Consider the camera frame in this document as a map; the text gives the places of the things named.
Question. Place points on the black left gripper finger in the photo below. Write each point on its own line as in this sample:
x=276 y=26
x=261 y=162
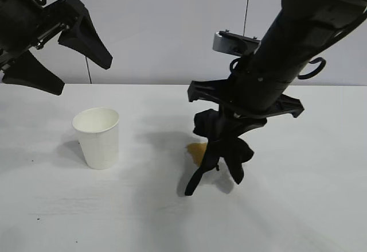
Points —
x=89 y=45
x=34 y=77

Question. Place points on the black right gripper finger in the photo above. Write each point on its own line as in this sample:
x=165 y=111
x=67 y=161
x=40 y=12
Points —
x=246 y=125
x=219 y=131

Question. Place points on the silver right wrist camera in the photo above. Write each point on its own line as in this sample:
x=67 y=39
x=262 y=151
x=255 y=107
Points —
x=226 y=44

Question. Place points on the white paper cup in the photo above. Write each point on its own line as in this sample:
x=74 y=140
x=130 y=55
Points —
x=99 y=145

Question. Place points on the brown liquid spill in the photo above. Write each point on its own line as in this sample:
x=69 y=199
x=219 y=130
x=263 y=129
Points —
x=196 y=150

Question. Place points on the black cloth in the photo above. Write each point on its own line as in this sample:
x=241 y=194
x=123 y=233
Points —
x=205 y=123

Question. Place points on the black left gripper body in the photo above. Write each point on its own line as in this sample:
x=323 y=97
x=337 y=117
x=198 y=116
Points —
x=20 y=19

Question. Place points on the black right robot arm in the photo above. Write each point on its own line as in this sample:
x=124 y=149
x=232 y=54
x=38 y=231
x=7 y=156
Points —
x=304 y=25

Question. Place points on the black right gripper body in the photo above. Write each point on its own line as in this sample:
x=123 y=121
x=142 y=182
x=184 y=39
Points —
x=258 y=94

